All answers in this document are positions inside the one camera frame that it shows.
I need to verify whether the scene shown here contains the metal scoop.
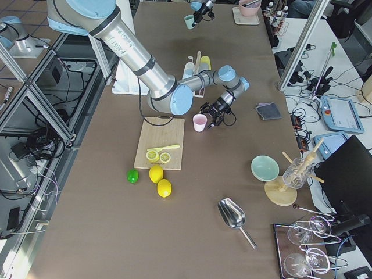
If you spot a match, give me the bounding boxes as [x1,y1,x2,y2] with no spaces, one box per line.
[217,198,257,249]

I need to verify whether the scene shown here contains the white wire cup rack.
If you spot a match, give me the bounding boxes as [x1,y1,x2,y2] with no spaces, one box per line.
[182,51,212,98]

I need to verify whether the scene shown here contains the clear glass on stand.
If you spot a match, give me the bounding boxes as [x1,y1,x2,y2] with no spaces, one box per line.
[282,158,314,189]

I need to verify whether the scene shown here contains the wooden mug tree stand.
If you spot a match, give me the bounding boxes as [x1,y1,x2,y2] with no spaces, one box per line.
[264,139,325,206]

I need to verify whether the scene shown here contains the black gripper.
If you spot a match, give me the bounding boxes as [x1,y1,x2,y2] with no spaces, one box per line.
[199,97,232,128]
[193,7,214,22]

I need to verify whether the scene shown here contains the small bottle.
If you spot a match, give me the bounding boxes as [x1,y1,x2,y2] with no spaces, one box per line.
[265,2,274,17]
[282,6,288,19]
[271,11,282,27]

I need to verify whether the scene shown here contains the black glass tray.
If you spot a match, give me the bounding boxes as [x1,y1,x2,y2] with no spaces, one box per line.
[273,223,342,278]

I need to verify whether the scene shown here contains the pink bowl of ice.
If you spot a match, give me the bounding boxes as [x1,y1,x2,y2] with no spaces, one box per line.
[238,0,261,17]

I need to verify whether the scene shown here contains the yellow cup on rack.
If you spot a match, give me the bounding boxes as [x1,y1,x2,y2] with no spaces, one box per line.
[199,56,212,71]

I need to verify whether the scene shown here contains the mint green bowl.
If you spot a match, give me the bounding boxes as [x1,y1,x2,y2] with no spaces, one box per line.
[251,155,279,182]

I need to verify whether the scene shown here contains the green lime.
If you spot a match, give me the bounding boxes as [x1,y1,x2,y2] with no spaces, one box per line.
[127,169,139,184]

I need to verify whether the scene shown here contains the black laptop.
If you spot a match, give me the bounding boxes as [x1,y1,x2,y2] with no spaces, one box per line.
[315,135,371,216]

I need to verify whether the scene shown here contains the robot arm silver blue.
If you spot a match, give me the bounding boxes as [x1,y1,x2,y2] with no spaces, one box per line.
[47,1,249,115]
[190,0,216,24]

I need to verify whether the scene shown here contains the lemon slice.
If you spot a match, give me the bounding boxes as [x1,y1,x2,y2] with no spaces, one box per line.
[146,149,160,163]
[159,152,171,164]

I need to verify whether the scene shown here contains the whole yellow lemon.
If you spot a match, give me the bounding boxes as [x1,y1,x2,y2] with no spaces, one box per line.
[149,165,164,184]
[157,178,172,198]

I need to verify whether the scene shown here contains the wine glass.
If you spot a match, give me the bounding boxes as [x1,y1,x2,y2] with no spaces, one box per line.
[284,248,330,278]
[287,215,331,245]

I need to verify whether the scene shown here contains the cream plastic tray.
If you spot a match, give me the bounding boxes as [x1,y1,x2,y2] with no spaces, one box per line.
[232,7,260,26]

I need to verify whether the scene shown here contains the light blue cup on rack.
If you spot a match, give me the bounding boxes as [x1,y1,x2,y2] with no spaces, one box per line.
[182,62,195,79]

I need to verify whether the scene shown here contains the pink cup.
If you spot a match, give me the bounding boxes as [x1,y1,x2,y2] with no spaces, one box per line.
[192,113,208,132]

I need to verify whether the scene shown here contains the mint green cup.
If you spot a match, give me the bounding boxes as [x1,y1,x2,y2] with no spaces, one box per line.
[184,15,194,30]

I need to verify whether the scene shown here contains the blue teach pendant tablet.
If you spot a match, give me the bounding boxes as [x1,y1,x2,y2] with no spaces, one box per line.
[320,96,364,134]

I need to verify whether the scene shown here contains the wooden cutting board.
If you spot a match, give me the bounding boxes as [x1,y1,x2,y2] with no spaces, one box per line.
[134,118,185,170]

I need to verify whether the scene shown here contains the yellow plastic knife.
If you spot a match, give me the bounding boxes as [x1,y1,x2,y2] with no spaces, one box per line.
[147,144,180,152]

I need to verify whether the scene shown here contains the grey folded cloth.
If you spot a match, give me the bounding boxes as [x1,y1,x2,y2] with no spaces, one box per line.
[255,102,282,121]

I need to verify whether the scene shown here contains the metal reacher stick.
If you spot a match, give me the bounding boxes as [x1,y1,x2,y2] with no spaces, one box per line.
[311,42,337,99]

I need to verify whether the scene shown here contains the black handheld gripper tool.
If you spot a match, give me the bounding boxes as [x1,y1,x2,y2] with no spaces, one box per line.
[307,66,333,96]

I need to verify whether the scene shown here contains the aluminium frame post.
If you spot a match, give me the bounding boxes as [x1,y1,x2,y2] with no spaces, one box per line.
[278,0,330,93]

